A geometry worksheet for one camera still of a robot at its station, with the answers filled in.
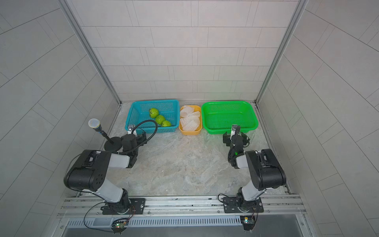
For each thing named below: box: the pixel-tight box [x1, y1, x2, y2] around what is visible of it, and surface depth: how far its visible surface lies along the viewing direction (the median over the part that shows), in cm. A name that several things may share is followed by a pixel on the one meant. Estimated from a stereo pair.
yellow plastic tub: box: [177, 104, 203, 136], surface depth 101 cm
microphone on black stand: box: [88, 118, 122, 152], surface depth 92 cm
